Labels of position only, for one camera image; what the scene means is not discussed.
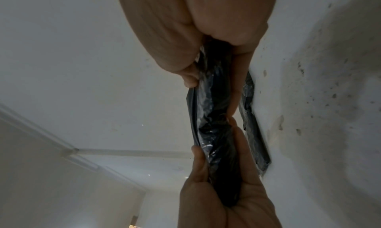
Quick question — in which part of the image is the person's left hand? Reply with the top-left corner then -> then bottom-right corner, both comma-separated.
178,115 -> 283,228

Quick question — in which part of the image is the person's right hand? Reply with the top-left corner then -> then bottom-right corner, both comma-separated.
114,0 -> 281,117

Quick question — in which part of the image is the glossy black plastic bag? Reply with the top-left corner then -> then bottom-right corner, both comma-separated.
186,37 -> 242,208

